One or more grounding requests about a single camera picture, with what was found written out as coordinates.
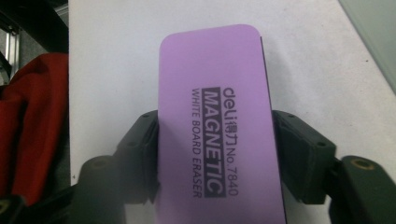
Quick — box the red cloth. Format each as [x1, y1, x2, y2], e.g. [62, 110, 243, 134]
[0, 51, 70, 207]

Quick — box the white glass drawing board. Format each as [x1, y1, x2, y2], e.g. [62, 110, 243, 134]
[338, 0, 396, 93]

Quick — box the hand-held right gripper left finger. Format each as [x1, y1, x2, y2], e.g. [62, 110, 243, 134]
[113, 109, 161, 205]

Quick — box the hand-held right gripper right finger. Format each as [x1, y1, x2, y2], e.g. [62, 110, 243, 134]
[271, 109, 338, 205]

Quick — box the purple whiteboard eraser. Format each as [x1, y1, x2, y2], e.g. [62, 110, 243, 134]
[154, 23, 288, 224]

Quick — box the aluminium frame profile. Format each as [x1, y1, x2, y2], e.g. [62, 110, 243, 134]
[4, 29, 21, 78]

